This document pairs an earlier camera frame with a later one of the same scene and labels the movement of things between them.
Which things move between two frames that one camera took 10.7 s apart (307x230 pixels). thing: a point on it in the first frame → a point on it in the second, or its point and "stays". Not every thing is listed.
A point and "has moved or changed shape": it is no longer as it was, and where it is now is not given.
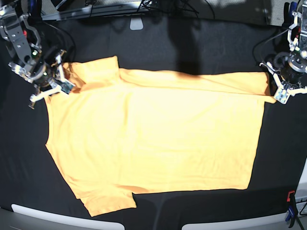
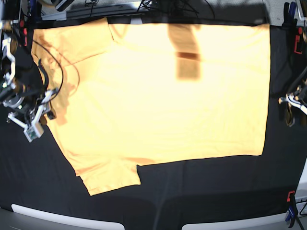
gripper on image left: x=41 y=68 → x=20 y=98
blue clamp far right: x=289 y=17 stays
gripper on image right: x=292 y=69 → x=293 y=98
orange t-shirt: x=121 y=132 has moved or changed shape
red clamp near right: x=291 y=198 stays
